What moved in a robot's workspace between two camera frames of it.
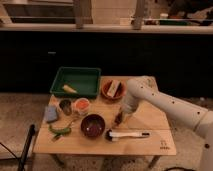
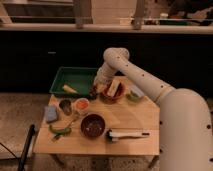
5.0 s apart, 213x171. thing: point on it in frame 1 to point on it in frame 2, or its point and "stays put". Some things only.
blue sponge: (50, 113) stays put
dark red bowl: (92, 125) stays put
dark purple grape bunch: (118, 117) to (93, 93)
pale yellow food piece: (69, 89) stays put
